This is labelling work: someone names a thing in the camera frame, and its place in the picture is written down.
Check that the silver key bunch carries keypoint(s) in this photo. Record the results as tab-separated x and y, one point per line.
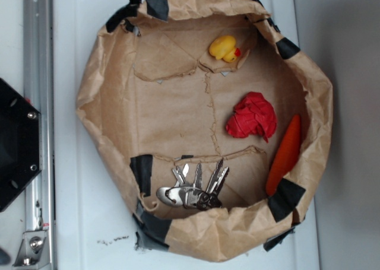
192	195

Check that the brown paper bag bin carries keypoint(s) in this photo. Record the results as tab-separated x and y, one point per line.
153	98

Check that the crumpled red paper ball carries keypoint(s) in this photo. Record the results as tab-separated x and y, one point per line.
253	115

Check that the yellow rubber duck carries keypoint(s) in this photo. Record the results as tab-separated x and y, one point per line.
224	47

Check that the orange plastic carrot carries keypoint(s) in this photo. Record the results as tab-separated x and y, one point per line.
287	155

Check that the white tray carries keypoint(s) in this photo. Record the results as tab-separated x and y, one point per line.
94	229

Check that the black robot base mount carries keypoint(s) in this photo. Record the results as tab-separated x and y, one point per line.
20	144

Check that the aluminium frame rail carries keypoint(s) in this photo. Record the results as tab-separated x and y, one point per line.
38	88

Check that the metal corner bracket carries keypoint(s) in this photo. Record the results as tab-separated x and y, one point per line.
34	251

